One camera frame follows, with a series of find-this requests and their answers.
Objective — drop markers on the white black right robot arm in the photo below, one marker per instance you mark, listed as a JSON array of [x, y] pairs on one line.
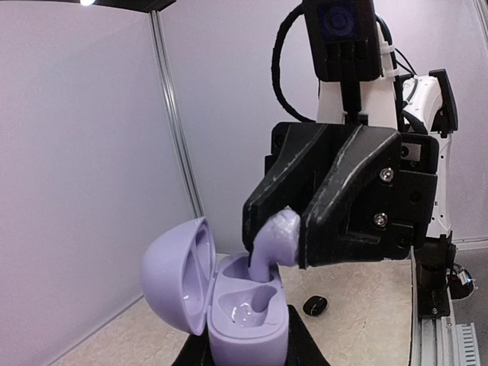
[[429, 109]]

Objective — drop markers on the black earbud charging case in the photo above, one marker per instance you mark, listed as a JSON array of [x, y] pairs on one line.
[[315, 306]]

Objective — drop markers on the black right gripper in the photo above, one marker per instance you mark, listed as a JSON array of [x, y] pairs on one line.
[[375, 190]]

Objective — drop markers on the purple earbud charging case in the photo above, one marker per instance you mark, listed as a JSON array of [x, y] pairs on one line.
[[188, 288]]

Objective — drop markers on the aluminium front rail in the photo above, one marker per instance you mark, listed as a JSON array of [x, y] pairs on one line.
[[436, 336]]

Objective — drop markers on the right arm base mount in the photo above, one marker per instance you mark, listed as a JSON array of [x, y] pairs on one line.
[[438, 278]]

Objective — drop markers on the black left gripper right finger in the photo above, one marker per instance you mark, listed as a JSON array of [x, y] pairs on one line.
[[302, 349]]

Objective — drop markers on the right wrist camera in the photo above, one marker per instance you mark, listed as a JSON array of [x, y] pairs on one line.
[[343, 40]]

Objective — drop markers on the aluminium corner post left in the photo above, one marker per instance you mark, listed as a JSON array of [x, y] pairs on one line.
[[173, 113]]

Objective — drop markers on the purple earbud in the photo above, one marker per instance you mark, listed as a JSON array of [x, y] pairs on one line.
[[275, 243]]

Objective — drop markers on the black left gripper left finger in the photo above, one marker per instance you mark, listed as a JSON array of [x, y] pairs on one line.
[[195, 351]]

